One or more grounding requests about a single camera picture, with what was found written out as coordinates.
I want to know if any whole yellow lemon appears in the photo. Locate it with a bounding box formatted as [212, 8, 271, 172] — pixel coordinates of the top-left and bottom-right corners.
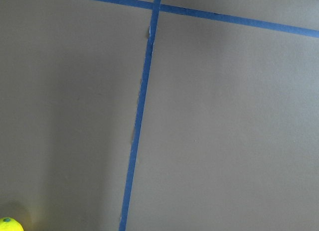
[0, 217, 24, 231]

